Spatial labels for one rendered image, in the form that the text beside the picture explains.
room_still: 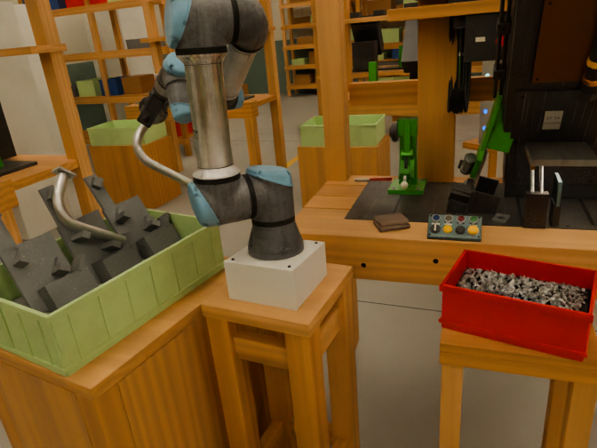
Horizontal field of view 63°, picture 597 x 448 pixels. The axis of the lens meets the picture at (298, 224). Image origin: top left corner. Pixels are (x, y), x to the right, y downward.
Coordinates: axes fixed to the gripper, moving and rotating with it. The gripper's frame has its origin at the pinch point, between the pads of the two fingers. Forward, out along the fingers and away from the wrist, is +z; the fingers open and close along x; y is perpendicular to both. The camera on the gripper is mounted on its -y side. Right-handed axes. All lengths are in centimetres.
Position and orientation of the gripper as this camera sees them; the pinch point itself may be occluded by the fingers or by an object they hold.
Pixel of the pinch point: (147, 120)
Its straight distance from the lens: 179.8
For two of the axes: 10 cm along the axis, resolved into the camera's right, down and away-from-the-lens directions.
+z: -4.9, 2.6, 8.3
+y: 3.3, -8.2, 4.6
